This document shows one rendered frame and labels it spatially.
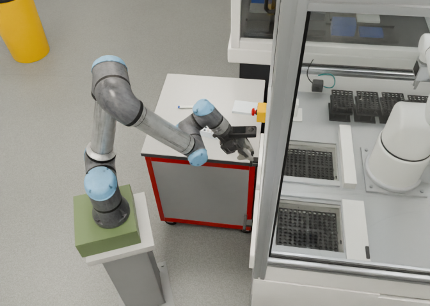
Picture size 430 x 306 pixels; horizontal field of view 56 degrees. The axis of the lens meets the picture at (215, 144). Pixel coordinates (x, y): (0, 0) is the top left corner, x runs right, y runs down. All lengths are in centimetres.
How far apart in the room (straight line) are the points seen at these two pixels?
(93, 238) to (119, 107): 62
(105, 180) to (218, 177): 73
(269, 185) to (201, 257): 160
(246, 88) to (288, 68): 160
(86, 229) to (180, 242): 98
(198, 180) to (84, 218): 67
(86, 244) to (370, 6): 136
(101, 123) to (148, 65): 235
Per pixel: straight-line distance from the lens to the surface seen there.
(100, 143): 156
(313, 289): 150
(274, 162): 92
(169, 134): 140
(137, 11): 461
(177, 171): 212
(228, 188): 217
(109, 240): 170
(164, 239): 262
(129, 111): 129
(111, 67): 136
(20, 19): 396
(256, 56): 239
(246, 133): 163
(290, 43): 70
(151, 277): 210
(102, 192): 154
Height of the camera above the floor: 229
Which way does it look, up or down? 49 degrees down
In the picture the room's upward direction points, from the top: 2 degrees counter-clockwise
